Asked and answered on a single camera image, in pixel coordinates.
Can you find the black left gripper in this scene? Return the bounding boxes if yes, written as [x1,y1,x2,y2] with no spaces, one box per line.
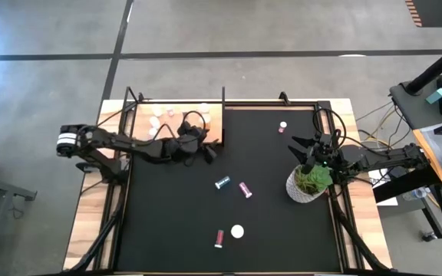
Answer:
[162,137,222,166]

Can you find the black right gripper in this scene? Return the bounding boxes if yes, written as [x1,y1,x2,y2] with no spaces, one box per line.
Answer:
[287,135,343,176]

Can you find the blue pill bottle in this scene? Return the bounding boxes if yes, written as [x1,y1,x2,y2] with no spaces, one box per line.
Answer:
[214,175,232,190]

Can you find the succulent in white pot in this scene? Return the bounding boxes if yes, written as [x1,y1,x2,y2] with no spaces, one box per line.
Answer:
[285,163,334,204]

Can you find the black table mat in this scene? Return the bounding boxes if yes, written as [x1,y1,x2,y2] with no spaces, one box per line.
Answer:
[114,107,343,274]

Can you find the white paper sheet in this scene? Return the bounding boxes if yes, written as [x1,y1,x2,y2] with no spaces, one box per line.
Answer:
[368,163,399,207]

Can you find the wooden tray board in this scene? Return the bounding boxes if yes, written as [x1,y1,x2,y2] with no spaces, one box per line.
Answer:
[130,86,226,146]

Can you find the black desk beam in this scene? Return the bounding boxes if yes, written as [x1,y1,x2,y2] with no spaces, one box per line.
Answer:
[372,163,442,204]

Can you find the grey side table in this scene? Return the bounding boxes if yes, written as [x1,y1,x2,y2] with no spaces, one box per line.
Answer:
[388,65,442,133]

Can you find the clear water bottle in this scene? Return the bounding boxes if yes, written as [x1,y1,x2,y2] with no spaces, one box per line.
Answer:
[402,186,430,202]

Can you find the wood-edged desk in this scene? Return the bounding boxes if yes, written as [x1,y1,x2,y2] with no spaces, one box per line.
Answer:
[412,121,442,189]

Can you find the teal block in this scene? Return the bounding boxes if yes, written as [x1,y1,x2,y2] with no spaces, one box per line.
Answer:
[425,87,442,106]

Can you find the black pole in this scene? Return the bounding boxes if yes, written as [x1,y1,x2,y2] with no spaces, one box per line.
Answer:
[404,37,442,96]

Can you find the caster wheel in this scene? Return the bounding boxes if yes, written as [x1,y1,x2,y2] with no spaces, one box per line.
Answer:
[421,230,440,243]

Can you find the dark mat striped edges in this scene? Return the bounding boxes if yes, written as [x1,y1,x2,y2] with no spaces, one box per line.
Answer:
[404,0,442,28]

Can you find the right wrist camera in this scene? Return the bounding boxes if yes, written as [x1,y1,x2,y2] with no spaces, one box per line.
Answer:
[316,132,335,150]

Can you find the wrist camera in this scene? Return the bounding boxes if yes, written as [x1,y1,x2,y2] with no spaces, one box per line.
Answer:
[316,132,335,150]
[177,121,207,141]

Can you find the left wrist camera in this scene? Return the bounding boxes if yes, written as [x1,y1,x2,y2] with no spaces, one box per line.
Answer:
[177,121,207,141]

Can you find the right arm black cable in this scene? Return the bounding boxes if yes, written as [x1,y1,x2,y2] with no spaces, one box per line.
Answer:
[312,107,348,146]

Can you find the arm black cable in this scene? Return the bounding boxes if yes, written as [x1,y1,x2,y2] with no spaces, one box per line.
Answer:
[154,110,207,143]
[312,107,348,146]

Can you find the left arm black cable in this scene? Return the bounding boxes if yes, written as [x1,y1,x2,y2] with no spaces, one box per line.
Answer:
[154,110,207,143]

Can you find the black metal table frame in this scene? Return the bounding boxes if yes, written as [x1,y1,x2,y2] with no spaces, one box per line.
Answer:
[61,86,393,276]

